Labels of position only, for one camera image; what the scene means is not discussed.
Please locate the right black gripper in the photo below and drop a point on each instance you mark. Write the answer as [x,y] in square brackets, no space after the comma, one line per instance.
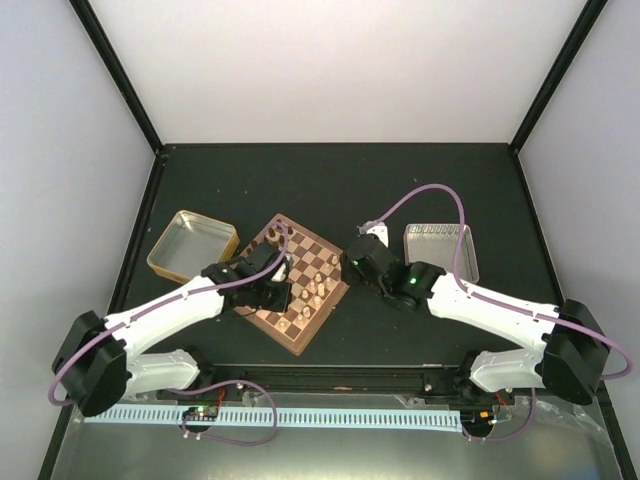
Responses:
[350,270]

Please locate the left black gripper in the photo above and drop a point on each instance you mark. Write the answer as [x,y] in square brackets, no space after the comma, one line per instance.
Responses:
[282,303]

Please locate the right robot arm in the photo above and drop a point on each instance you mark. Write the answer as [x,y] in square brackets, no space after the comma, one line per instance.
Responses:
[558,348]

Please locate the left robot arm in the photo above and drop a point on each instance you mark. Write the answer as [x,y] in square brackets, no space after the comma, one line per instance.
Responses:
[104,359]

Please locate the white chess rook corner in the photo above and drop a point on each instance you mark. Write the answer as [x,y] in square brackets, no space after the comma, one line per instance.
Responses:
[328,283]

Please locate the wooden chess board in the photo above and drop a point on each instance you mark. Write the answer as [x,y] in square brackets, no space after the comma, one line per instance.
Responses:
[309,253]

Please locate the dark chess pieces group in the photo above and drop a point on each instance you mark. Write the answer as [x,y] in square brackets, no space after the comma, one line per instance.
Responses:
[273,235]

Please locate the small circuit board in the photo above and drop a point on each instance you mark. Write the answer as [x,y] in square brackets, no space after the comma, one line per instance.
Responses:
[201,413]

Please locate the gold metal tin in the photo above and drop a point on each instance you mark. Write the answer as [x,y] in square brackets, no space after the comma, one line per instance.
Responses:
[190,243]

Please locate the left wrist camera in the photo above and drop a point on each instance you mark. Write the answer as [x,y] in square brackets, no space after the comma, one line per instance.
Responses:
[282,272]

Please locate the black front rail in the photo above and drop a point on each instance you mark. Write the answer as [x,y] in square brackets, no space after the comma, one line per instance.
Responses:
[436,384]

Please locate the light blue cable duct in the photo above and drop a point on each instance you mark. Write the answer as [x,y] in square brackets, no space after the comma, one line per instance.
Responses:
[332,418]

